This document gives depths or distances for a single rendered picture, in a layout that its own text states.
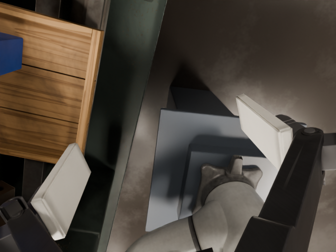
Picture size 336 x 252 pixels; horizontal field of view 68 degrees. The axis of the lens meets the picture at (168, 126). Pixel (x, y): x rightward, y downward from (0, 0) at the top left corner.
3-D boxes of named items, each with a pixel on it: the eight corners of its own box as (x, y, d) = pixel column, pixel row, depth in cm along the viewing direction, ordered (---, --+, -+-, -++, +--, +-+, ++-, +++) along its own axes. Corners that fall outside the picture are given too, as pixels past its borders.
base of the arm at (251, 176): (266, 156, 71) (275, 166, 66) (246, 217, 79) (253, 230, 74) (203, 150, 69) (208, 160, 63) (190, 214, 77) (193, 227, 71)
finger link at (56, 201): (65, 238, 14) (53, 242, 14) (91, 172, 21) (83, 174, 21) (41, 198, 13) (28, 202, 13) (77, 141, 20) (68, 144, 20)
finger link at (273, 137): (278, 131, 13) (293, 127, 13) (234, 95, 19) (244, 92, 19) (284, 178, 14) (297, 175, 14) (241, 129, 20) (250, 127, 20)
